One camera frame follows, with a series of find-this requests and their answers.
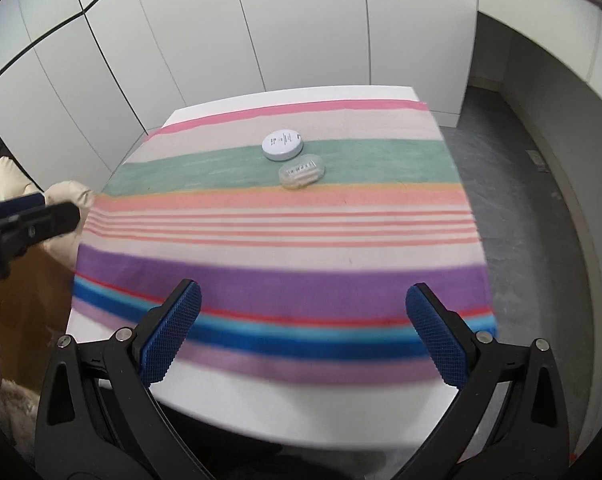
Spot white round tin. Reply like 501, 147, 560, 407
261, 129, 305, 162

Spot brown cardboard box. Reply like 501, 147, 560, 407
0, 245, 74, 376

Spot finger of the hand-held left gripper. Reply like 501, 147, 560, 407
6, 201, 82, 257
0, 192, 46, 223

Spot clear oval plastic case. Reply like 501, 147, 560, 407
278, 155, 328, 191

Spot cream padded chair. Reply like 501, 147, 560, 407
0, 156, 96, 271

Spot striped colourful cloth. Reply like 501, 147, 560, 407
73, 99, 496, 386

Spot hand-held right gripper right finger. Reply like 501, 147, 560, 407
396, 282, 572, 480

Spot white table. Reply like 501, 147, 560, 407
66, 85, 496, 448

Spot white side counter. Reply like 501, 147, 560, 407
473, 0, 602, 461

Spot white tall cabinets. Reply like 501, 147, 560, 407
0, 0, 479, 186

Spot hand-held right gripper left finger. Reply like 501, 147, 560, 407
33, 280, 216, 480

